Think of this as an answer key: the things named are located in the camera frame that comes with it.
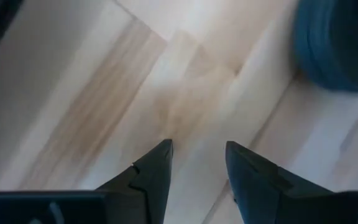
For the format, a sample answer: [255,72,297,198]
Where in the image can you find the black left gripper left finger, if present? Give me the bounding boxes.
[95,138,174,224]

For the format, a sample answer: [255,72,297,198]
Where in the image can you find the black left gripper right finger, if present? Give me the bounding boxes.
[224,140,335,224]

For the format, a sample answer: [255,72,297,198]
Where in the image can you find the green rubber slide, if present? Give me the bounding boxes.
[293,0,358,93]

